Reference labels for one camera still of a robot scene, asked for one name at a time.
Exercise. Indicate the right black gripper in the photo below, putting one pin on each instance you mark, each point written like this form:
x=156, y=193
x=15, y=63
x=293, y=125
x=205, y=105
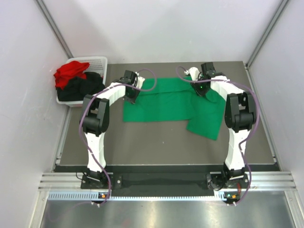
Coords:
x=194, y=84

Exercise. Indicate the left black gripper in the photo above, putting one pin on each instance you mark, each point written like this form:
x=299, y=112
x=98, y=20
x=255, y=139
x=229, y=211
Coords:
x=133, y=99

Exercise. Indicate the green t shirt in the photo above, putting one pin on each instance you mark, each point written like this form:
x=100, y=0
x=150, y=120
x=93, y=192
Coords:
x=173, y=99

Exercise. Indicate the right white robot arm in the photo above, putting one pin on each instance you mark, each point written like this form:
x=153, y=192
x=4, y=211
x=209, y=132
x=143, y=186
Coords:
x=240, y=116

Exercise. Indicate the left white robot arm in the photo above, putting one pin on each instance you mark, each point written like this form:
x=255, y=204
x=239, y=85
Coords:
x=94, y=122

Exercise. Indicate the white plastic basket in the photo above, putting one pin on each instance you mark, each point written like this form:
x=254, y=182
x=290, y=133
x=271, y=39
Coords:
x=98, y=64

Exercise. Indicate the black t shirt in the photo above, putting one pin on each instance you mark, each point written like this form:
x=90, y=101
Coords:
x=77, y=88

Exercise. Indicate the red t shirt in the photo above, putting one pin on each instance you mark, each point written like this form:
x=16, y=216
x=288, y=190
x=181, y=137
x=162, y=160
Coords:
x=70, y=71

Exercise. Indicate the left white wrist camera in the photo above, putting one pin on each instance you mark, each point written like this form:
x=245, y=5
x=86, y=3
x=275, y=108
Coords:
x=138, y=80

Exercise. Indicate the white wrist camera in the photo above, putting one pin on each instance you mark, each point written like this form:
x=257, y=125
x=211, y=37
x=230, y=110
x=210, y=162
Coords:
x=138, y=80
x=193, y=72

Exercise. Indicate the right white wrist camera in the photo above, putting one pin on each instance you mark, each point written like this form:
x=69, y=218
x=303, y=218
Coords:
x=193, y=72

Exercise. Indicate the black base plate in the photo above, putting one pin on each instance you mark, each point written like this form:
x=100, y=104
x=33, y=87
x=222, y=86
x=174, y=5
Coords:
x=201, y=180

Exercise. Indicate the aluminium frame rail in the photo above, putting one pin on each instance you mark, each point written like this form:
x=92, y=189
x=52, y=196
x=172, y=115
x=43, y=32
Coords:
x=269, y=180

